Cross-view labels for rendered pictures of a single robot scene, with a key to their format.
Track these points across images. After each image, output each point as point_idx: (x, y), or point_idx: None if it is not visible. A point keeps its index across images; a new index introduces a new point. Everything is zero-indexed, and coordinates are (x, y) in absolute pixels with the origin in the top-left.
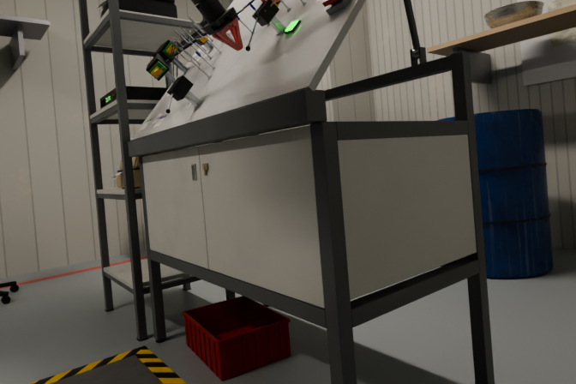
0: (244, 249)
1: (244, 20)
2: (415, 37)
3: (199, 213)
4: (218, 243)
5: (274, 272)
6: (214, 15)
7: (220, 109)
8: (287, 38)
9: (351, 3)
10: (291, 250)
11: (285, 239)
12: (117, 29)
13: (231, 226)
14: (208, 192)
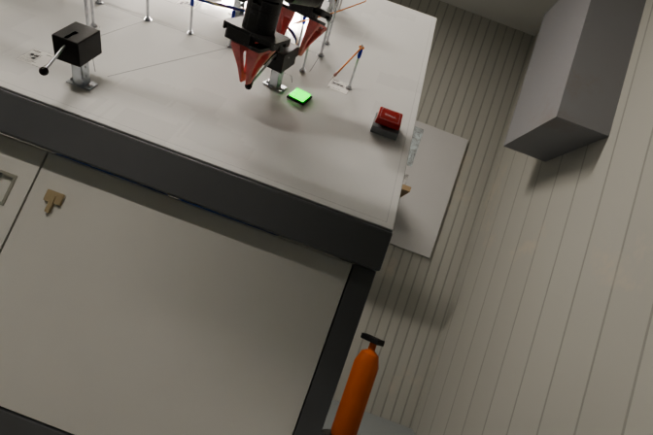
0: (100, 378)
1: None
2: None
3: None
4: (12, 342)
5: (171, 434)
6: (267, 30)
7: (176, 143)
8: (294, 108)
9: (402, 141)
10: (230, 411)
11: (226, 391)
12: None
13: (81, 328)
14: (34, 243)
